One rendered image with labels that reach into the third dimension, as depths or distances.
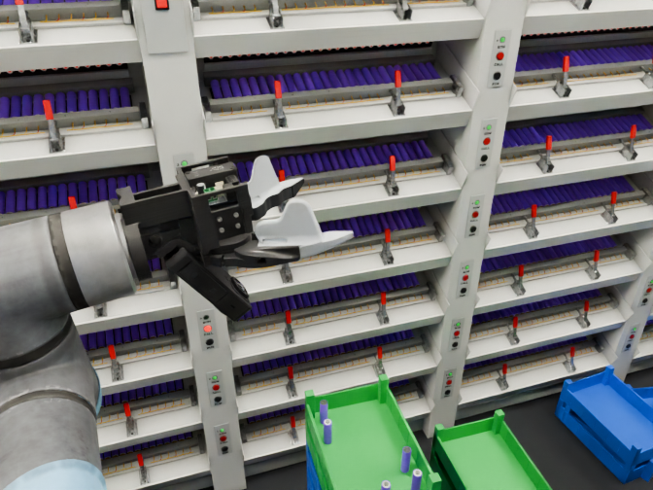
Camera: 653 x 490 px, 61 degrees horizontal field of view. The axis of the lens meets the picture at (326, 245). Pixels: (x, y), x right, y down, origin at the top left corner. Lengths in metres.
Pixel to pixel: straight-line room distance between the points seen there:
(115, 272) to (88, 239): 0.04
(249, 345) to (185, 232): 0.97
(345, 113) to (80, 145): 0.54
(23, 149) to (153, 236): 0.68
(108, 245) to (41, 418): 0.15
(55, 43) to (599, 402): 1.87
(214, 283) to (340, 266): 0.87
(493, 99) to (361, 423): 0.80
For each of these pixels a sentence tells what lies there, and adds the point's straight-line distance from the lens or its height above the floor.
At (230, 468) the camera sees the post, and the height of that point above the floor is 0.11.
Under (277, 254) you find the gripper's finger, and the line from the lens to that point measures 0.53.
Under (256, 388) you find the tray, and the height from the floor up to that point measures 0.34.
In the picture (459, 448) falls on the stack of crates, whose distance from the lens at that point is 1.66.
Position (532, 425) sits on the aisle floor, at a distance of 2.11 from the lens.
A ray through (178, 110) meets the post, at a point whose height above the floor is 1.17.
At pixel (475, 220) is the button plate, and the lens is 1.49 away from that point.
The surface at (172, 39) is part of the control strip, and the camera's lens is 1.11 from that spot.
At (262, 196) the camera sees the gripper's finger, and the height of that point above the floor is 1.24.
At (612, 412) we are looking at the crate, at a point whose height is 0.08.
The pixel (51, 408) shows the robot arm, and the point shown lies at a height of 1.15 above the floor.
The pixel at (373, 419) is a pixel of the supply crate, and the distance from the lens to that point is 1.37.
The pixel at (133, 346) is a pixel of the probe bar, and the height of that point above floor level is 0.57.
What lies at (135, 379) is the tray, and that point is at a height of 0.52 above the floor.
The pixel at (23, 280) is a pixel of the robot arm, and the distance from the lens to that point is 0.52.
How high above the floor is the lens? 1.51
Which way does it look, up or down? 31 degrees down
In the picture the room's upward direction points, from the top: straight up
